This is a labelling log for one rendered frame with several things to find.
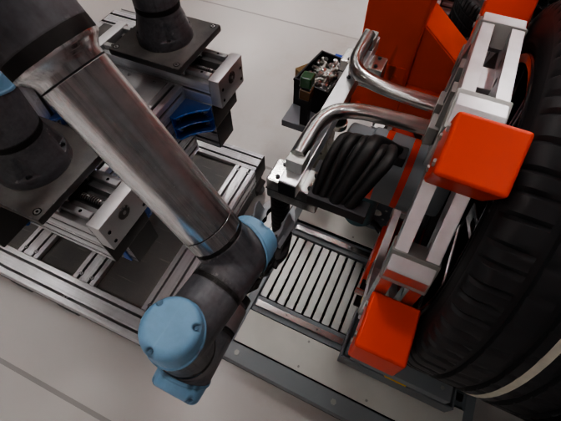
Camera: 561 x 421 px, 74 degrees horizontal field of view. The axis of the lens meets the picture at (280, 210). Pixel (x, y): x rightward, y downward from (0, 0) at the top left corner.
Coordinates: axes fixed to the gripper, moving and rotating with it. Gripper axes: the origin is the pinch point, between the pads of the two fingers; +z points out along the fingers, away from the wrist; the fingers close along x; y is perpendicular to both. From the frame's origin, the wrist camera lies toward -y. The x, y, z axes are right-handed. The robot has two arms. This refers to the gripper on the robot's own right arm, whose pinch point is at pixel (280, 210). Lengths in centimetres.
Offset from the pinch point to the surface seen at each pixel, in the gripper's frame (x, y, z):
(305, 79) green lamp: 18, -17, 58
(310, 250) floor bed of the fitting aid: 2, -82, 35
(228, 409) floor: 4, -83, -31
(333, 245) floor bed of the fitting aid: -6, -76, 39
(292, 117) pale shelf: 24, -38, 61
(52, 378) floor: 65, -83, -49
